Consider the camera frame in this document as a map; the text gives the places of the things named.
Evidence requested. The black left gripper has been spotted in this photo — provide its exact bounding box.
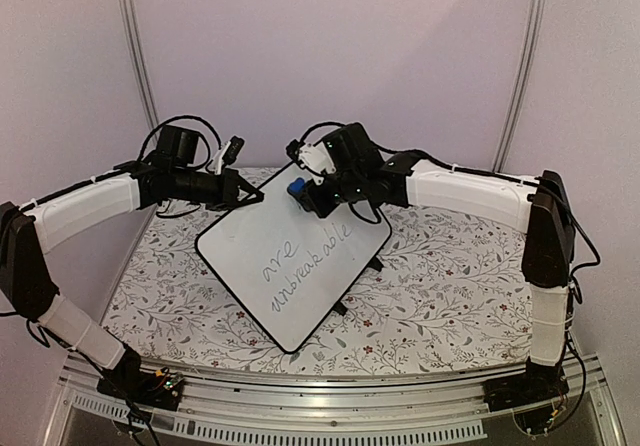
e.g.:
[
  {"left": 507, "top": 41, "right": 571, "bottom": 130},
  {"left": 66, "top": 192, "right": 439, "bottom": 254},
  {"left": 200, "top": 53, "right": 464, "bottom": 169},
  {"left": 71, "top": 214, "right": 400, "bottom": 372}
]
[{"left": 173, "top": 167, "right": 264, "bottom": 212}]

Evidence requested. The blue whiteboard eraser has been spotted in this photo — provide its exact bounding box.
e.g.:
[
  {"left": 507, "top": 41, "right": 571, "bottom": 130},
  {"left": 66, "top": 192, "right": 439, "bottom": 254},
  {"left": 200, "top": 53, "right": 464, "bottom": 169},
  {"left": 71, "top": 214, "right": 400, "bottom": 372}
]
[{"left": 287, "top": 177, "right": 306, "bottom": 198}]

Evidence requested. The white whiteboard black frame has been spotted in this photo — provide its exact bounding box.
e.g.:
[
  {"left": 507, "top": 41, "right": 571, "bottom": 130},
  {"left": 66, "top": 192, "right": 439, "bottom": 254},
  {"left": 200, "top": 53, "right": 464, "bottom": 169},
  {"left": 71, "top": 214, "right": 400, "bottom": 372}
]
[{"left": 195, "top": 163, "right": 392, "bottom": 354}]

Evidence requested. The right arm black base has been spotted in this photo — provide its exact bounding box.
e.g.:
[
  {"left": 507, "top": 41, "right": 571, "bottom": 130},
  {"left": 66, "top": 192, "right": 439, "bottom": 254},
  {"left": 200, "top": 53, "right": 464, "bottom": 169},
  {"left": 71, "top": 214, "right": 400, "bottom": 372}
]
[{"left": 483, "top": 359, "right": 569, "bottom": 436}]

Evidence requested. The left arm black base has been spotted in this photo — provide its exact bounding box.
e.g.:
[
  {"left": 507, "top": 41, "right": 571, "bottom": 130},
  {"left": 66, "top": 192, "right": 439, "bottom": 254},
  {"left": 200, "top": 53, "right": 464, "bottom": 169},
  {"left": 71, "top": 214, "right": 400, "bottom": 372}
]
[{"left": 97, "top": 345, "right": 184, "bottom": 411}]

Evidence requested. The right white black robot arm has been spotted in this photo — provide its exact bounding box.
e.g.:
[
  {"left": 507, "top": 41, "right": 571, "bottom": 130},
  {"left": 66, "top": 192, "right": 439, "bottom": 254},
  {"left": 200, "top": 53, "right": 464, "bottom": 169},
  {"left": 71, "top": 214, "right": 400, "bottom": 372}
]
[{"left": 288, "top": 144, "right": 585, "bottom": 402}]

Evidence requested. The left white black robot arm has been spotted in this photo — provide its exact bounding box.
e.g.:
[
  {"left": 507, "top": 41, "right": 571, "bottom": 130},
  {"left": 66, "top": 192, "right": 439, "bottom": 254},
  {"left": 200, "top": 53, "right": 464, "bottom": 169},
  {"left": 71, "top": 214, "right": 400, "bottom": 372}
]
[{"left": 1, "top": 161, "right": 264, "bottom": 400}]

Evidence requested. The black whiteboard stand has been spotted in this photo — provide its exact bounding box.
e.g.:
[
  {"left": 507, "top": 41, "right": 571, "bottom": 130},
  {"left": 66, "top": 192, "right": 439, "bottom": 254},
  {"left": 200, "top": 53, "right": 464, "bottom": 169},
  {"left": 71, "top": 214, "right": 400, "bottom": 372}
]
[{"left": 332, "top": 256, "right": 384, "bottom": 316}]

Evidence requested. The floral patterned table mat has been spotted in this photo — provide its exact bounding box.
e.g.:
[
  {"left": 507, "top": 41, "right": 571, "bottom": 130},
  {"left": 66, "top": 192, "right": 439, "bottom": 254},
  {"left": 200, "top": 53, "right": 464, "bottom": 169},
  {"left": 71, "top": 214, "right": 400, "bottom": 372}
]
[{"left": 97, "top": 166, "right": 569, "bottom": 378}]

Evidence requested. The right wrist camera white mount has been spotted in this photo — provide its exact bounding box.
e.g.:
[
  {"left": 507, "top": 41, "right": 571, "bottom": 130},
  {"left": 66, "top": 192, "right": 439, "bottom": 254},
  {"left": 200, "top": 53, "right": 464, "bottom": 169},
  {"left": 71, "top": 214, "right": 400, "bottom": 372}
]
[{"left": 285, "top": 121, "right": 384, "bottom": 185}]

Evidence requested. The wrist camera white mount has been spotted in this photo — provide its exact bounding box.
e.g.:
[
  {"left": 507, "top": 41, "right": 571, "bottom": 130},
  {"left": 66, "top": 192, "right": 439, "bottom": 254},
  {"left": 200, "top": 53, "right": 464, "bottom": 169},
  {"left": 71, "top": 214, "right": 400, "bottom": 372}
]
[
  {"left": 285, "top": 121, "right": 384, "bottom": 185},
  {"left": 142, "top": 114, "right": 245, "bottom": 175}
]

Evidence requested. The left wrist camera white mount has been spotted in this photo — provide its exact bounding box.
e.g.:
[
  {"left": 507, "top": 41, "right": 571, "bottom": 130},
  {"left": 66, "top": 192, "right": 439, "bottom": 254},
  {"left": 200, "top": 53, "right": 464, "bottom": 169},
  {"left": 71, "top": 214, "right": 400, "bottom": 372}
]
[{"left": 142, "top": 114, "right": 245, "bottom": 175}]

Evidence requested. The aluminium front rail frame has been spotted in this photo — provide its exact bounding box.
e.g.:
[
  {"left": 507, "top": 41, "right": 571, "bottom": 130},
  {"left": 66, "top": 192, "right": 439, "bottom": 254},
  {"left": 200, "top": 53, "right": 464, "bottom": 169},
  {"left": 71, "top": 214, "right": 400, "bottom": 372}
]
[{"left": 43, "top": 355, "right": 629, "bottom": 445}]

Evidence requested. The left aluminium corner post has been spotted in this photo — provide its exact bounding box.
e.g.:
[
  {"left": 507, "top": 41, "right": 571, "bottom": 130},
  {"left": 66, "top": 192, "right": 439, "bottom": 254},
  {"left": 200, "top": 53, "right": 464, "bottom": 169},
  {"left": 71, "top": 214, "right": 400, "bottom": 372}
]
[{"left": 118, "top": 0, "right": 160, "bottom": 158}]

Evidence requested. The aluminium corner post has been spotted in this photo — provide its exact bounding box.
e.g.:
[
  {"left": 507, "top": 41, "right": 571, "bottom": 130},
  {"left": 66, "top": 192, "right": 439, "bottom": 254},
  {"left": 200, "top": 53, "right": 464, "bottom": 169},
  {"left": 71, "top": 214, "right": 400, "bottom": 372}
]
[
  {"left": 491, "top": 0, "right": 546, "bottom": 172},
  {"left": 118, "top": 0, "right": 160, "bottom": 158}
]

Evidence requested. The right aluminium corner post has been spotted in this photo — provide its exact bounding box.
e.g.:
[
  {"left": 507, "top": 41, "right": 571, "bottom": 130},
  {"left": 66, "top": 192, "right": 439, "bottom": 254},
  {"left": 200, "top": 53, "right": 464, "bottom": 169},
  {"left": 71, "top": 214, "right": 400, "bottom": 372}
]
[{"left": 491, "top": 0, "right": 546, "bottom": 172}]

